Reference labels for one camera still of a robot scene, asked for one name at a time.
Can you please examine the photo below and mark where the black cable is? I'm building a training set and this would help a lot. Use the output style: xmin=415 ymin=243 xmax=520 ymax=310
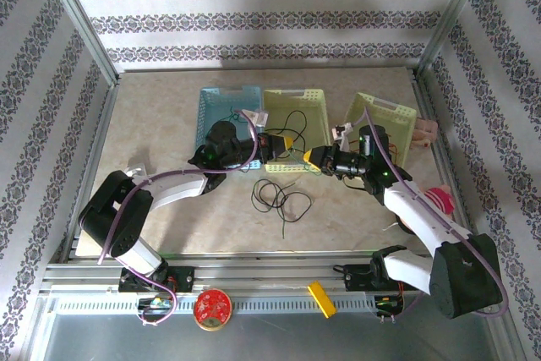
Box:
xmin=250 ymin=178 xmax=314 ymax=241
xmin=265 ymin=110 xmax=310 ymax=156

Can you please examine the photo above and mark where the pale yellow plastic basket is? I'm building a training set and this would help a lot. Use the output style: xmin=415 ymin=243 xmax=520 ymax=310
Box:
xmin=262 ymin=88 xmax=331 ymax=174
xmin=342 ymin=91 xmax=418 ymax=167

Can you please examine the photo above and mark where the blue plastic basket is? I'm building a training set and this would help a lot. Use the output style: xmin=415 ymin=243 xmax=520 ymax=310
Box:
xmin=193 ymin=85 xmax=265 ymax=171

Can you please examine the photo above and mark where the pale pink plush item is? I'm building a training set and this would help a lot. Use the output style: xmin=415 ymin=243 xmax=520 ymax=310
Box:
xmin=412 ymin=118 xmax=439 ymax=149

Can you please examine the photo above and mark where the black tape roll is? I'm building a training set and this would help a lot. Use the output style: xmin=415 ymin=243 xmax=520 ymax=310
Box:
xmin=395 ymin=214 xmax=418 ymax=236

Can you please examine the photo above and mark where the yellow rectangular block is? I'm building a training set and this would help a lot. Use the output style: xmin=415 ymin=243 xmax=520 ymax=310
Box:
xmin=307 ymin=280 xmax=338 ymax=319

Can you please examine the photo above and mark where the small circuit board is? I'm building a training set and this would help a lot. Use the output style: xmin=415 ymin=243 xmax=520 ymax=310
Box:
xmin=137 ymin=296 xmax=174 ymax=315
xmin=374 ymin=294 xmax=403 ymax=316

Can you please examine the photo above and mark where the round red tin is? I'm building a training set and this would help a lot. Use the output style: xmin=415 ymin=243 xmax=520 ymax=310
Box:
xmin=193 ymin=287 xmax=232 ymax=331

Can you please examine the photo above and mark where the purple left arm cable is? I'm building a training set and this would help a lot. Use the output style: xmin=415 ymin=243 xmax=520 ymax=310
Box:
xmin=97 ymin=109 xmax=260 ymax=326

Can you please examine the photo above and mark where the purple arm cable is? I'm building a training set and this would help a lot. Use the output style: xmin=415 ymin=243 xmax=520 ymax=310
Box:
xmin=97 ymin=109 xmax=260 ymax=326
xmin=363 ymin=107 xmax=509 ymax=324

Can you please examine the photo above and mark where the white plastic bracket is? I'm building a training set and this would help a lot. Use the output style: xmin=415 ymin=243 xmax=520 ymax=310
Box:
xmin=125 ymin=161 xmax=149 ymax=179

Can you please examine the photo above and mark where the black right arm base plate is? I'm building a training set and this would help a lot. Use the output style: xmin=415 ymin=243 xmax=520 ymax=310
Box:
xmin=333 ymin=263 xmax=424 ymax=293

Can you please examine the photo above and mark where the aluminium frame rail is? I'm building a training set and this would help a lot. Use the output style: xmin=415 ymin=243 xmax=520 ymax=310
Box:
xmin=41 ymin=252 xmax=502 ymax=295

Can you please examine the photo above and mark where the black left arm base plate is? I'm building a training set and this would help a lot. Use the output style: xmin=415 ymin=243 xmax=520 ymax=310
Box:
xmin=117 ymin=265 xmax=196 ymax=294

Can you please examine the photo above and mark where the slotted grey cable duct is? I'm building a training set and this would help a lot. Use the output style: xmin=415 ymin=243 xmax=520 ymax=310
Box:
xmin=50 ymin=293 xmax=409 ymax=316

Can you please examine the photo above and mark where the aluminium frame post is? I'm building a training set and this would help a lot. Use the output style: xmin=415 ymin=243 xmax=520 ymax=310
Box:
xmin=36 ymin=0 xmax=120 ymax=88
xmin=416 ymin=0 xmax=496 ymax=79

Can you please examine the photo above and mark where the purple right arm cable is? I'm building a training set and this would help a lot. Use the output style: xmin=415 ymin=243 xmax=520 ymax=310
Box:
xmin=363 ymin=107 xmax=509 ymax=324

